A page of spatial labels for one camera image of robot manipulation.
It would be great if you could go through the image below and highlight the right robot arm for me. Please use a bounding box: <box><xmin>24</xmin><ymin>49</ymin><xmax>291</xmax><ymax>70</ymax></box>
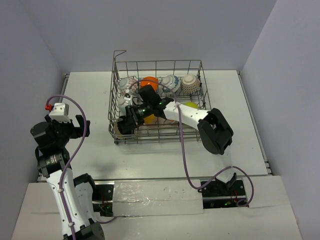
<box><xmin>115</xmin><ymin>85</ymin><xmax>237</xmax><ymax>196</ymax></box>

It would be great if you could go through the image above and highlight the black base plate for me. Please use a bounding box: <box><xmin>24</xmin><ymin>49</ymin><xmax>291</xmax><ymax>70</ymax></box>
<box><xmin>197</xmin><ymin>179</ymin><xmax>247</xmax><ymax>209</ymax></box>
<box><xmin>92</xmin><ymin>183</ymin><xmax>114</xmax><ymax>217</ymax></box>

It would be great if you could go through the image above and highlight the orange bowl white inside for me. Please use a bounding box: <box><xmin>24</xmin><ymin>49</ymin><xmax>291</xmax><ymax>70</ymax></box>
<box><xmin>139</xmin><ymin>76</ymin><xmax>159</xmax><ymax>92</ymax></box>

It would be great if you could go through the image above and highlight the light teal bowl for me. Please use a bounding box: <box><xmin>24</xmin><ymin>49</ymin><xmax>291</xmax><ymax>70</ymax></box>
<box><xmin>117</xmin><ymin>96</ymin><xmax>131</xmax><ymax>115</ymax></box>

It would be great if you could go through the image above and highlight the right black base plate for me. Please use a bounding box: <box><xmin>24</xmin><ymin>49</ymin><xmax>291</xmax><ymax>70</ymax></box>
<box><xmin>197</xmin><ymin>179</ymin><xmax>247</xmax><ymax>209</ymax></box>

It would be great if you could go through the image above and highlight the blue triangle pattern bowl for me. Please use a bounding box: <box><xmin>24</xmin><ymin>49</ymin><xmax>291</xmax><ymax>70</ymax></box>
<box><xmin>118</xmin><ymin>77</ymin><xmax>139</xmax><ymax>96</ymax></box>

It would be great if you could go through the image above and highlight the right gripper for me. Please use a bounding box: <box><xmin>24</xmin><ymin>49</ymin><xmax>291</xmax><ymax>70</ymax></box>
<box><xmin>122</xmin><ymin>102</ymin><xmax>153</xmax><ymax>133</ymax></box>

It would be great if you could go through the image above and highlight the yellow-orange bowl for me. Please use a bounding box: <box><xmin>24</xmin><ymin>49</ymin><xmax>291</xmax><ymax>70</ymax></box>
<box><xmin>144</xmin><ymin>114</ymin><xmax>157</xmax><ymax>125</ymax></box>

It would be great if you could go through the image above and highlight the orange white patterned bowl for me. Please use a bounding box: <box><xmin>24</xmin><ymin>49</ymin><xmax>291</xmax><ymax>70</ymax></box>
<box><xmin>164</xmin><ymin>119</ymin><xmax>176</xmax><ymax>124</ymax></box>

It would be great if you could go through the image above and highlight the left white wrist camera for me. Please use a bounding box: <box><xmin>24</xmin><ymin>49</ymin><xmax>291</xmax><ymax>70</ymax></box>
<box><xmin>44</xmin><ymin>103</ymin><xmax>71</xmax><ymax>124</ymax></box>

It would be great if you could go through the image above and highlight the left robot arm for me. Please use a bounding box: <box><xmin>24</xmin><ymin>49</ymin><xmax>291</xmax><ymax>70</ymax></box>
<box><xmin>30</xmin><ymin>115</ymin><xmax>105</xmax><ymax>240</ymax></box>

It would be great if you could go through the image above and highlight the black glossy bowl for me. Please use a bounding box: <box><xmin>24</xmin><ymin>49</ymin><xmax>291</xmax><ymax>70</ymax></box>
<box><xmin>113</xmin><ymin>115</ymin><xmax>127</xmax><ymax>135</ymax></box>

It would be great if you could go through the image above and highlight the grey wire dish rack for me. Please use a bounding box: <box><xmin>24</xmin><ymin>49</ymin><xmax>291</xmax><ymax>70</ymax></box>
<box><xmin>107</xmin><ymin>50</ymin><xmax>212</xmax><ymax>144</ymax></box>

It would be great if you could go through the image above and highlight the lime green bowl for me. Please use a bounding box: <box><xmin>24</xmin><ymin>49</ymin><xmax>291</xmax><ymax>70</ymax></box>
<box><xmin>184</xmin><ymin>101</ymin><xmax>199</xmax><ymax>109</ymax></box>

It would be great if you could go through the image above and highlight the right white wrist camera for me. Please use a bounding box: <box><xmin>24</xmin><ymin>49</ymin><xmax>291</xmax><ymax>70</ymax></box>
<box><xmin>123</xmin><ymin>93</ymin><xmax>133</xmax><ymax>106</ymax></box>

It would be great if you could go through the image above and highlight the grey patterned bowl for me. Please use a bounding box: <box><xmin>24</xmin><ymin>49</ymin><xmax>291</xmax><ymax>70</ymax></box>
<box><xmin>180</xmin><ymin>74</ymin><xmax>201</xmax><ymax>95</ymax></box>

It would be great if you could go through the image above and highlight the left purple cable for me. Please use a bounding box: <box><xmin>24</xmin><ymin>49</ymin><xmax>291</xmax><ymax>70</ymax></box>
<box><xmin>45</xmin><ymin>94</ymin><xmax>118</xmax><ymax>240</ymax></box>

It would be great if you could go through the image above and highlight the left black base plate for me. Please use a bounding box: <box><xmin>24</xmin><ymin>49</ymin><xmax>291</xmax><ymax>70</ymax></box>
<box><xmin>92</xmin><ymin>183</ymin><xmax>114</xmax><ymax>217</ymax></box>

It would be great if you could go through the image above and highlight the blue floral bowl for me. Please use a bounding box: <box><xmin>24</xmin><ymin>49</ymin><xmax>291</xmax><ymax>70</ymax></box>
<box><xmin>161</xmin><ymin>75</ymin><xmax>181</xmax><ymax>95</ymax></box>

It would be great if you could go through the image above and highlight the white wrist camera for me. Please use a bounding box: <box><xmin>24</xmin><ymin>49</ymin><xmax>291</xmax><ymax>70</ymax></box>
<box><xmin>123</xmin><ymin>93</ymin><xmax>133</xmax><ymax>106</ymax></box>
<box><xmin>44</xmin><ymin>103</ymin><xmax>71</xmax><ymax>124</ymax></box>

